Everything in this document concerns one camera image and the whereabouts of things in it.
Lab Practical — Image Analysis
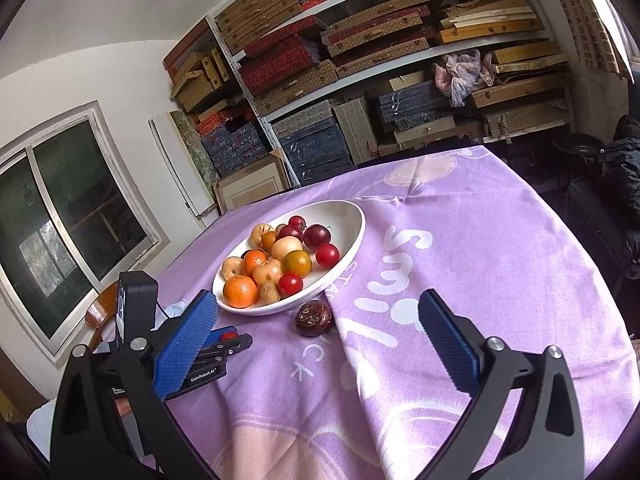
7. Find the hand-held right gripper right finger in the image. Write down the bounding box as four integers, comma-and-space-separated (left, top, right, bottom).
418, 289, 586, 480

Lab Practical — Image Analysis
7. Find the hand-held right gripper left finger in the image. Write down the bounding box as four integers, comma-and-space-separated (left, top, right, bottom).
50, 290, 219, 480

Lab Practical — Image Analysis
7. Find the large mandarin orange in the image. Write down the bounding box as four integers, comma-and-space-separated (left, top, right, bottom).
223, 275, 260, 309

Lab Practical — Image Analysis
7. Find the large orange kumquat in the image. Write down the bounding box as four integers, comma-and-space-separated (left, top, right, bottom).
281, 250, 313, 277

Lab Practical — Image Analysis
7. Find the red plum with stem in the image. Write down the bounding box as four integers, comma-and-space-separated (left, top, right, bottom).
303, 224, 332, 252

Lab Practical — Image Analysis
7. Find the white oval plate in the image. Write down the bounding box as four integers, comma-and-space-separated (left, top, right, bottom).
212, 200, 367, 316

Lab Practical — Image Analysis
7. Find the wooden chair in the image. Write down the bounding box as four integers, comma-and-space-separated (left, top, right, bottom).
84, 280, 126, 346

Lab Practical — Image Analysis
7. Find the purple printed tablecloth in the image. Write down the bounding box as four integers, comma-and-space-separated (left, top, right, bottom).
142, 145, 633, 480

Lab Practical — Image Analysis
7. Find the sliding window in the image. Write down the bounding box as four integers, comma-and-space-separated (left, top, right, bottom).
0, 102, 166, 361

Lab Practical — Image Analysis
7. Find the white panel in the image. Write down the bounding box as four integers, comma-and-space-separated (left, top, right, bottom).
149, 112, 221, 221

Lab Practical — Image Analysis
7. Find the framed picture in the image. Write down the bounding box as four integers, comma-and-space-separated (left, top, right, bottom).
212, 155, 292, 216

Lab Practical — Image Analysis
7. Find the green marble panel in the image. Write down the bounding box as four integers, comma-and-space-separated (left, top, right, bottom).
170, 107, 221, 186

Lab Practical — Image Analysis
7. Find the stack of blue red speckled boxes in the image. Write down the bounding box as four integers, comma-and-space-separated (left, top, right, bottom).
197, 110, 271, 178

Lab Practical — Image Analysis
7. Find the stack of blue patterned boxes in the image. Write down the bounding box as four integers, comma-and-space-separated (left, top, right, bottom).
272, 77, 456, 183

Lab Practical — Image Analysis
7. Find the black round stool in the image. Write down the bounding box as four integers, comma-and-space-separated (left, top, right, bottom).
552, 132, 601, 158

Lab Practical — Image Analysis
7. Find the white metal shelf rack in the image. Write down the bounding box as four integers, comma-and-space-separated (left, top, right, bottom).
205, 0, 576, 188

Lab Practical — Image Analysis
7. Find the pink cloth bundle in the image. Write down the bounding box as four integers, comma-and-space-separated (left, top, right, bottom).
433, 50, 496, 108

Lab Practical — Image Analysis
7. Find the stack of red patterned boxes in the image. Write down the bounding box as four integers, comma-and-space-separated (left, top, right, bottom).
237, 15, 433, 96

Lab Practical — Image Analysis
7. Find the stack of yellow wooden boxes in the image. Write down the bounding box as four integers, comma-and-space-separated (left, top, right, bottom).
437, 0, 571, 76

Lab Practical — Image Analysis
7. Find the bright window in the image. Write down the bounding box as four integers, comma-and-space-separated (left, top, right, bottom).
595, 0, 640, 61

